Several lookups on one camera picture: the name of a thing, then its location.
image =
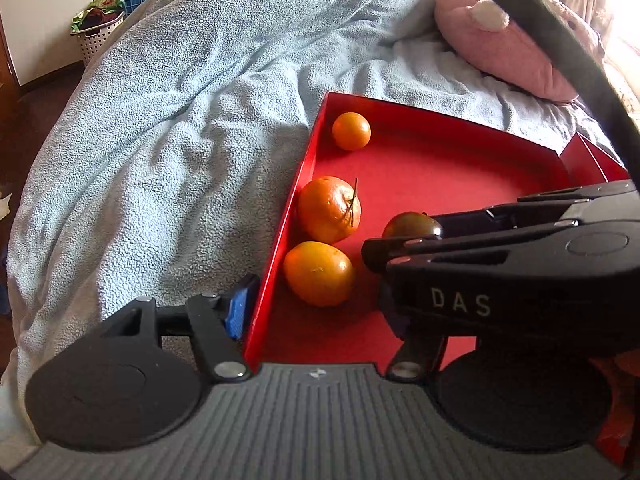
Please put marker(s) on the red plate tray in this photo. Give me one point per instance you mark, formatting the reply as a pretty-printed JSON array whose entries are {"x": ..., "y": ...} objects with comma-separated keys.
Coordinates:
[{"x": 587, "y": 164}]

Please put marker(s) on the yellow orange tomato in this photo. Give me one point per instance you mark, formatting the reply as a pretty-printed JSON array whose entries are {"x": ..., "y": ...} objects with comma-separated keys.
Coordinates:
[{"x": 319, "y": 274}]

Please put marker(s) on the mandarin with stem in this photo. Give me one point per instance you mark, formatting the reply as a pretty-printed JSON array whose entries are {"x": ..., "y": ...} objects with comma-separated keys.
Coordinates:
[{"x": 329, "y": 209}]

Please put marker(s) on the red fruit tray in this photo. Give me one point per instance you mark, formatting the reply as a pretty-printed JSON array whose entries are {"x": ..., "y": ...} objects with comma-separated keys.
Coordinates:
[{"x": 511, "y": 395}]

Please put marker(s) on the light blue blanket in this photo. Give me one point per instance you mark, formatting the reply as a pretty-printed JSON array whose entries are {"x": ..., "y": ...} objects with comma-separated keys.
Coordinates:
[{"x": 168, "y": 169}]

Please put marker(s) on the small orange kumquat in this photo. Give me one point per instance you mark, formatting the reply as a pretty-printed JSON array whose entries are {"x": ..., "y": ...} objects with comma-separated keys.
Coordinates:
[{"x": 351, "y": 131}]

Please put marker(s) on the white laundry basket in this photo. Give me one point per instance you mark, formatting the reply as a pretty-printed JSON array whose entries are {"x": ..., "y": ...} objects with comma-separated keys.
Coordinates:
[{"x": 92, "y": 26}]

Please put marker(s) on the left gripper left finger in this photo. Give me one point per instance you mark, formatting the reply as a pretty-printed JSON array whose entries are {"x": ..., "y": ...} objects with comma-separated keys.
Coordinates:
[{"x": 218, "y": 323}]

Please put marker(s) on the pink plush pig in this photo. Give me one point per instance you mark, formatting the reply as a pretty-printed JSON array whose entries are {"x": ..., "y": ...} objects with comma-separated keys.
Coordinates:
[{"x": 487, "y": 38}]

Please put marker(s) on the dark green-red tomato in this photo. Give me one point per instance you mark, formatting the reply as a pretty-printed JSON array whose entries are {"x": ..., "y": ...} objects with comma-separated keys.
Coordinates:
[{"x": 412, "y": 224}]

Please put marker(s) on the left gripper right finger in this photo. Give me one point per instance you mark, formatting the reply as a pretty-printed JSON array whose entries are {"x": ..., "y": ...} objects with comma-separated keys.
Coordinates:
[{"x": 417, "y": 359}]

